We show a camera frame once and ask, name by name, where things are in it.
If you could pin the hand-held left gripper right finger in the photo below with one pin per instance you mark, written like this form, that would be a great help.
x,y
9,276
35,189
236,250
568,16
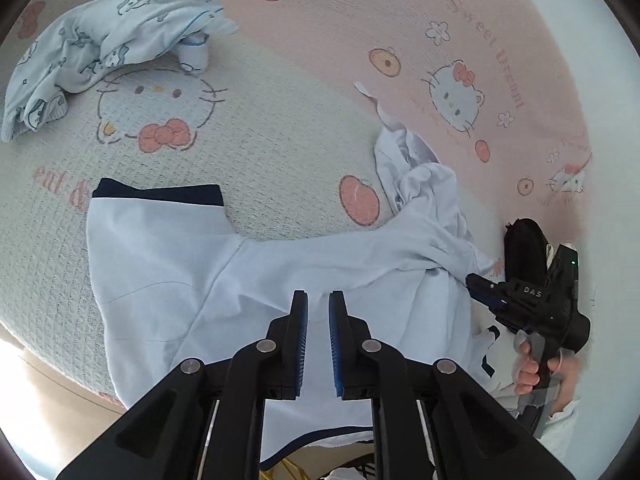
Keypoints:
x,y
336,345

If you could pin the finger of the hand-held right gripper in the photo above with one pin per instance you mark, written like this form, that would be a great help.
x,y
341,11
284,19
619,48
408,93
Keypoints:
x,y
482,282
495,304

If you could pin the black folded cloth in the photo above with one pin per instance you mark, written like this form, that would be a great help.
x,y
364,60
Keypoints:
x,y
522,250

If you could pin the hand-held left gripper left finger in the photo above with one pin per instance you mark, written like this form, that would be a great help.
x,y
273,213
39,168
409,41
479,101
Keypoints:
x,y
301,345

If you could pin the person's right forearm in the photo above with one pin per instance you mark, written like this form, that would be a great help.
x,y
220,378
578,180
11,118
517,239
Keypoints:
x,y
562,420

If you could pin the person's right hand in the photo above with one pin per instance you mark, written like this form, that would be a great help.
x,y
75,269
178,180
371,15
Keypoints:
x,y
525,375

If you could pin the pink cartoon printed sofa blanket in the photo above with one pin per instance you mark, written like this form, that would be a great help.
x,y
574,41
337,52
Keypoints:
x,y
300,110

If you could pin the white t-shirt with navy trim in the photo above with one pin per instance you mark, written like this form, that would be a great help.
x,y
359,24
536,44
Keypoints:
x,y
200,285

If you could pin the light blue cartoon printed garment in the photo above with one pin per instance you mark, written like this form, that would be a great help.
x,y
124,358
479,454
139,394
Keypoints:
x,y
100,35

